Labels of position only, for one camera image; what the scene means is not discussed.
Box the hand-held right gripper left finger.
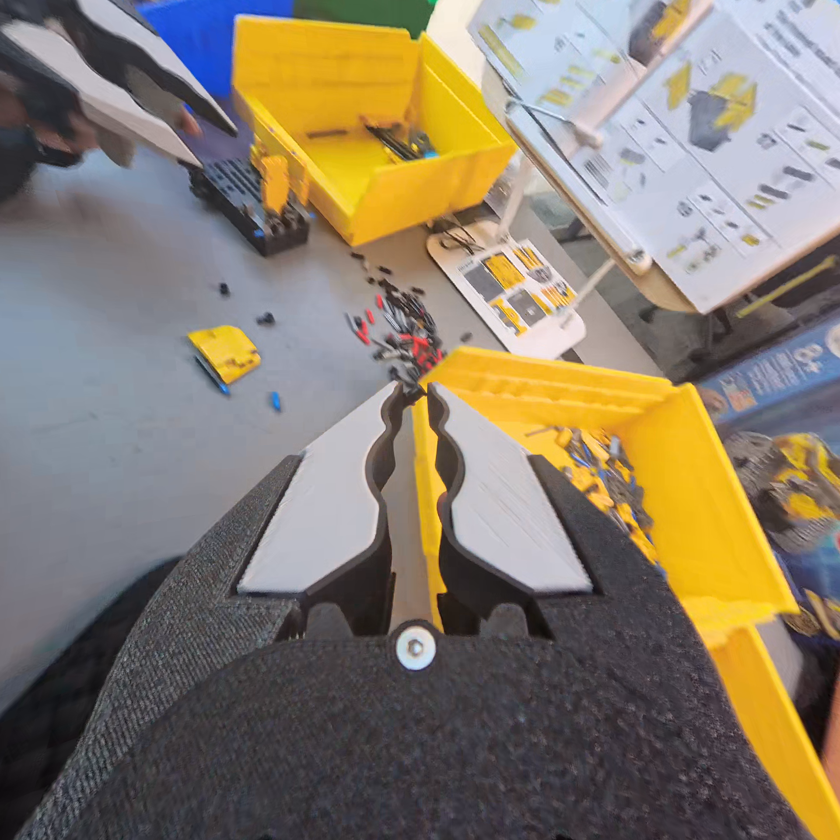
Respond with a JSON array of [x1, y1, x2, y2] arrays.
[[236, 381, 406, 599]]

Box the pile of small lego pieces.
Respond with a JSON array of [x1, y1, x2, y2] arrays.
[[255, 248, 475, 396]]

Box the heap of blue grey parts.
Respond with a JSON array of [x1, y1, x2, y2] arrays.
[[524, 425, 662, 567]]

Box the wire page holder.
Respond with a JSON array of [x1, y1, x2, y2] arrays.
[[504, 97, 606, 150]]

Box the instruction booklet on stand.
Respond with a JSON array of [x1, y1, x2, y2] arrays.
[[425, 218, 588, 362]]

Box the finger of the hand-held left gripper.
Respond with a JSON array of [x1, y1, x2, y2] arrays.
[[2, 21, 202, 168], [74, 0, 238, 139]]

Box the black connector with blue pin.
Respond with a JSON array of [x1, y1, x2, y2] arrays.
[[192, 354, 232, 397]]

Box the green plastic bin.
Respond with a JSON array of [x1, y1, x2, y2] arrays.
[[290, 0, 438, 42]]

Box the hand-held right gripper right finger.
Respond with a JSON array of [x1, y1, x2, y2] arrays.
[[425, 382, 596, 599]]

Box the blue plastic bin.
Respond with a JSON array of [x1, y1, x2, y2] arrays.
[[136, 0, 298, 101]]

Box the heap of dark lego parts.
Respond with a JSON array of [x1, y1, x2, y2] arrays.
[[363, 117, 442, 163]]

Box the yellow plastic bin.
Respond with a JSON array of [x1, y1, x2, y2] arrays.
[[411, 345, 799, 643], [231, 14, 521, 248], [707, 622, 840, 840]]

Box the black and yellow lego model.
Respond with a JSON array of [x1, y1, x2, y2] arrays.
[[188, 140, 314, 259]]

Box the robot kit box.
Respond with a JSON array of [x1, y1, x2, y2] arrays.
[[694, 320, 840, 643]]

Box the yellow lego block assembly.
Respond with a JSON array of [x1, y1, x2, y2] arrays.
[[186, 324, 263, 386]]

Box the black cable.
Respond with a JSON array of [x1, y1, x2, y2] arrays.
[[435, 222, 488, 258]]

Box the printed parts leaflet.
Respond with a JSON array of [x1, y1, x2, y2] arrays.
[[455, 238, 580, 338]]

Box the lego instruction booklet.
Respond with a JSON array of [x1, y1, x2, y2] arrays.
[[468, 0, 840, 316]]

